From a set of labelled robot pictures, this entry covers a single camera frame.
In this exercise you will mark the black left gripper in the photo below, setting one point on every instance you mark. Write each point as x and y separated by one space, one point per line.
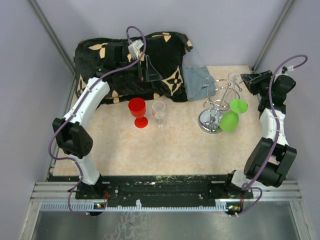
149 74

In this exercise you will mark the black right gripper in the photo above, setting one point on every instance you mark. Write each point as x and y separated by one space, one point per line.
251 80

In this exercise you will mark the red wine glass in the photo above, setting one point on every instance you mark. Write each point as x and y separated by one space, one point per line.
137 107

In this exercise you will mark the clear wine glass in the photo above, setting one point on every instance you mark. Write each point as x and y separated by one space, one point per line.
159 112

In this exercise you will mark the green wine glass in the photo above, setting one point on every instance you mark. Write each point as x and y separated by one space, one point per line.
230 120

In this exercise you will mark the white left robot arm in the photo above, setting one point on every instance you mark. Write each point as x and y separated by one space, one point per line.
71 140

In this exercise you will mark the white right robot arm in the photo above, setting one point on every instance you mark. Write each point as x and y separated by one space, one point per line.
272 157

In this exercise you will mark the chrome wine glass rack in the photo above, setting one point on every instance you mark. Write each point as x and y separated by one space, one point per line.
219 104

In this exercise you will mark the black floral blanket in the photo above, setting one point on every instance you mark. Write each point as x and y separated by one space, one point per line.
97 56

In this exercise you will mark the blue grey cloth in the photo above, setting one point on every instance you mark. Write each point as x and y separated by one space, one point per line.
198 82

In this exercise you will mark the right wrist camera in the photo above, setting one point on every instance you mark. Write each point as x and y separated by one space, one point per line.
286 69

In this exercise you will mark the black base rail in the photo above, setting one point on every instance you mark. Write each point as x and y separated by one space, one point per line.
167 191

